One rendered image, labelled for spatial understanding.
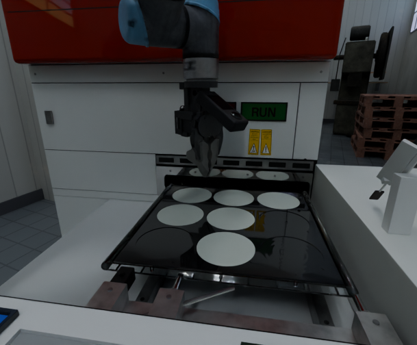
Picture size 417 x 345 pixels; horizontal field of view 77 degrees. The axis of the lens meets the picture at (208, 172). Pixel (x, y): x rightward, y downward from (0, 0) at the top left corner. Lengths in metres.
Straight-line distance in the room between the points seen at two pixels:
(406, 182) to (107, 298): 0.41
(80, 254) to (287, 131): 0.57
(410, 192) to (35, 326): 0.45
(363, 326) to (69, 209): 0.86
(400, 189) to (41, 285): 0.60
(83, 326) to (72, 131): 0.68
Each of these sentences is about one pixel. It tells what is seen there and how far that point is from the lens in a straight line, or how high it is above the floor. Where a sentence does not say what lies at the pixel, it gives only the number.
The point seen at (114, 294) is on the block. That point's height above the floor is 0.91.
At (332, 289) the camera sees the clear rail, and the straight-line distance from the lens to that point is 0.42.
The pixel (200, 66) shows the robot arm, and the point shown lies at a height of 1.20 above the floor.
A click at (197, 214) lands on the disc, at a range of 0.57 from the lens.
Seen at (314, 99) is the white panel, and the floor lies 1.13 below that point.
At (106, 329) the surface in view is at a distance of 0.28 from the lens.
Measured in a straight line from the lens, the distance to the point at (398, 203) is 0.44.
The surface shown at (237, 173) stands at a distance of 0.74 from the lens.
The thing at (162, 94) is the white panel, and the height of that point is 1.14.
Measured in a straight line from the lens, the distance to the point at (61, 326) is 0.30.
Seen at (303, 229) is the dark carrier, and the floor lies 0.90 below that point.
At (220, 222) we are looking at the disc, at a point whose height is 0.90.
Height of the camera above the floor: 1.16
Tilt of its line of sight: 18 degrees down
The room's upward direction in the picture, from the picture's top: straight up
